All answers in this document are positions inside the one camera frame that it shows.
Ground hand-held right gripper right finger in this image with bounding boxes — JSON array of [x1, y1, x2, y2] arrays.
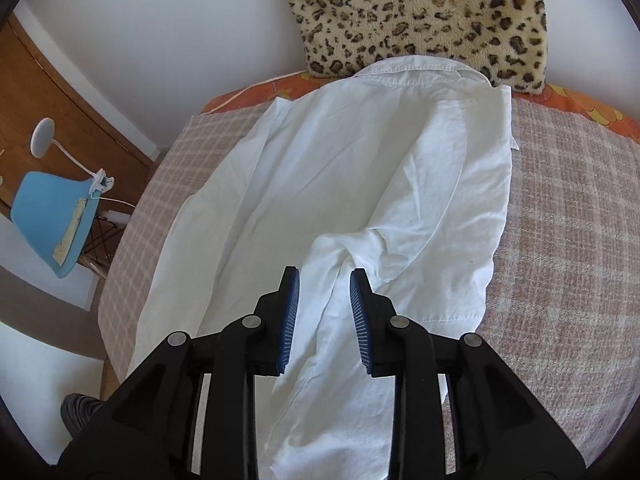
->
[[349, 268, 588, 480]]

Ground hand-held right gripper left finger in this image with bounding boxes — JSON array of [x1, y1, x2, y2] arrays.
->
[[55, 266, 301, 480]]

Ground white long-sleeved shirt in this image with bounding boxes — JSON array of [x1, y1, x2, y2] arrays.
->
[[127, 56, 521, 480]]

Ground striped dark cloth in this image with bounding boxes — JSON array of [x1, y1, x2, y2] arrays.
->
[[60, 394, 106, 438]]

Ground pink plaid blanket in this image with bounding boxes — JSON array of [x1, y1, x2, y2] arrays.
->
[[97, 97, 640, 480]]

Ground light blue chair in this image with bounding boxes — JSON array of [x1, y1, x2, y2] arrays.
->
[[10, 171, 108, 280]]

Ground white clip lamp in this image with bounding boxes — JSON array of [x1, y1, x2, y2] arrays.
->
[[27, 117, 116, 198]]

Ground leopard print cushion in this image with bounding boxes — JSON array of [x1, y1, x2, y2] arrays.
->
[[280, 0, 548, 96]]

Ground white lamp cable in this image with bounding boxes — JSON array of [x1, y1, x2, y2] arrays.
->
[[97, 195, 138, 211]]

